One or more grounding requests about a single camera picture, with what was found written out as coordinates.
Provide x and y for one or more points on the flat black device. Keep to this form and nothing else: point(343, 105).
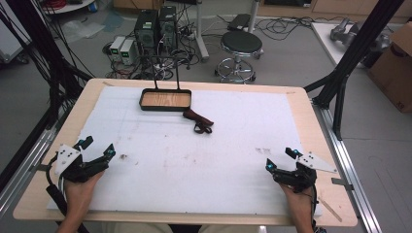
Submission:
point(239, 22)

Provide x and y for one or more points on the aluminium rail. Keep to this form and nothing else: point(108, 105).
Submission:
point(22, 168)
point(350, 168)

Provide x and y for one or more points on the white power supply unit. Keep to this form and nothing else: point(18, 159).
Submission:
point(128, 51)
point(116, 48)

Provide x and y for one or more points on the person's right hand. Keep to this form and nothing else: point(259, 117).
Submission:
point(299, 204)

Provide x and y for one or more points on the brown cardboard box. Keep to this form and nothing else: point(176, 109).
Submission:
point(393, 71)

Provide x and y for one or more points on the black computer tower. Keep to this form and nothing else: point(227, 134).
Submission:
point(168, 27)
point(146, 30)

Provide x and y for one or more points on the metal bracket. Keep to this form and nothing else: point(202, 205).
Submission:
point(342, 183)

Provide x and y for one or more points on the grey table leg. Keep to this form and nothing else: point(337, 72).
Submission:
point(201, 32)

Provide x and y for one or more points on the black tray with wooden bottom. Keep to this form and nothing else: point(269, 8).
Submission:
point(165, 99)

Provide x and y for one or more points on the person's left hand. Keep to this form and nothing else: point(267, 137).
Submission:
point(79, 195)

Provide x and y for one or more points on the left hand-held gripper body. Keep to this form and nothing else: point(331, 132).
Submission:
point(69, 161)

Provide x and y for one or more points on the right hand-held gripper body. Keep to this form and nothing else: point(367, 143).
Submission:
point(301, 178)

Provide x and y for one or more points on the white foam mat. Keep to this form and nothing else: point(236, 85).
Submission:
point(194, 161)

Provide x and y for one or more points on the black round stool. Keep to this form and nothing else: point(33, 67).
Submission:
point(241, 43)

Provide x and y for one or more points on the black metal frame strut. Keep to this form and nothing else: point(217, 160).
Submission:
point(353, 55)

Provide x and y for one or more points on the thin wooden stick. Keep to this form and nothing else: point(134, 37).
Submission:
point(330, 209)

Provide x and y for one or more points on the white platform board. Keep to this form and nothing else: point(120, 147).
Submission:
point(324, 42)

